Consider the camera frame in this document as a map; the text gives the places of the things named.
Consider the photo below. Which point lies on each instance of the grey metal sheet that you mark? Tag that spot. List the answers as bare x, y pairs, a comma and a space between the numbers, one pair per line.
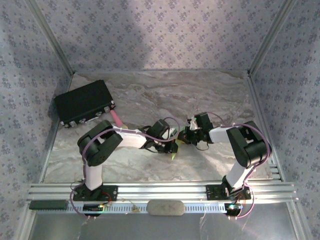
150, 227

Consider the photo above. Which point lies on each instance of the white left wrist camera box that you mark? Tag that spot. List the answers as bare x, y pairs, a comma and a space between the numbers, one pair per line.
171, 133

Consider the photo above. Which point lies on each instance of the grey oval pad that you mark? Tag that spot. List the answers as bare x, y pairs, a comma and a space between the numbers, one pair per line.
165, 208

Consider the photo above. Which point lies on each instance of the aluminium frame leg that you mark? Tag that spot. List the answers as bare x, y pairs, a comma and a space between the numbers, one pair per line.
27, 225
295, 220

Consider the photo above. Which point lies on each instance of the black flat bar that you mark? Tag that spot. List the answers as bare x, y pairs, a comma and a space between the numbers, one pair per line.
47, 205

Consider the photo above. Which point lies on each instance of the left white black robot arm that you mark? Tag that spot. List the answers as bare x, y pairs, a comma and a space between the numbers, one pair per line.
132, 140

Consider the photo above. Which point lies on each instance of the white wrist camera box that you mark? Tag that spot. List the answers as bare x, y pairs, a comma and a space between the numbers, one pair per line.
171, 133
193, 125

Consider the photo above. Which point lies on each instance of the small lit circuit board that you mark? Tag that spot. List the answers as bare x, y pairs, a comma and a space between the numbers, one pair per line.
233, 207
91, 207

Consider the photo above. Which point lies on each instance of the black hard case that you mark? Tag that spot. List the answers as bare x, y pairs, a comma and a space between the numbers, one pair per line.
82, 100

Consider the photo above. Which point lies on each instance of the small beige tag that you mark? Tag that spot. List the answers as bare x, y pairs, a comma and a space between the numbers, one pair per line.
135, 209

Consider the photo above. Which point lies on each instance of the light green paper sheet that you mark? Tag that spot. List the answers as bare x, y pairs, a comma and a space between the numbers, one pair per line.
173, 156

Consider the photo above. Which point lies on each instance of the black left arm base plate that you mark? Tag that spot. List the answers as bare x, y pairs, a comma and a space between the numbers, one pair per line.
112, 193

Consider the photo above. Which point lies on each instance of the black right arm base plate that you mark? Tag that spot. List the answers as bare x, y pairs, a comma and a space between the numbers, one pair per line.
212, 192

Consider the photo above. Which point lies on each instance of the aluminium mounting rail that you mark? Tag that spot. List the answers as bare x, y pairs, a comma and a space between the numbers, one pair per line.
162, 192

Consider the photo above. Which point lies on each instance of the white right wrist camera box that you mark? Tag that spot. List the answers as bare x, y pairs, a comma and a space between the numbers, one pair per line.
193, 125

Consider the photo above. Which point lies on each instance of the aluminium frame post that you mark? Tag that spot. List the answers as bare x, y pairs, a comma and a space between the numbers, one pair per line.
52, 37
271, 37

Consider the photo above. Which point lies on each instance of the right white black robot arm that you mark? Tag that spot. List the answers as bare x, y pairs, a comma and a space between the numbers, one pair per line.
218, 133

